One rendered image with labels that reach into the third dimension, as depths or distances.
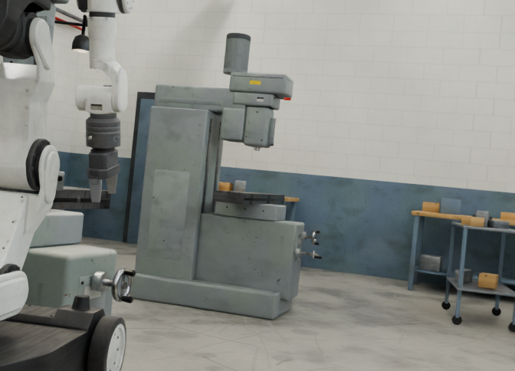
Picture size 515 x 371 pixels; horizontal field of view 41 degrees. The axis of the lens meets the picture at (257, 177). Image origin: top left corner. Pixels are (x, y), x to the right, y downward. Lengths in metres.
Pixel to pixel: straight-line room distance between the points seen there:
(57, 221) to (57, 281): 0.28
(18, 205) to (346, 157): 7.15
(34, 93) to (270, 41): 7.55
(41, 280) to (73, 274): 0.11
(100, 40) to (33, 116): 0.29
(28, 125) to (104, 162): 0.23
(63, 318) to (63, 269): 0.40
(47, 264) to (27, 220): 0.51
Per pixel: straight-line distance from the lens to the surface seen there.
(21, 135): 1.89
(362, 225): 8.73
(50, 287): 2.41
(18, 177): 1.90
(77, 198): 2.89
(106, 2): 1.78
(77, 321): 1.98
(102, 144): 1.78
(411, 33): 8.91
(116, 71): 1.76
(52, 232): 2.55
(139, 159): 9.76
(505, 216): 8.21
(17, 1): 1.77
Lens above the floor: 1.02
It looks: level
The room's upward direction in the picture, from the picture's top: 6 degrees clockwise
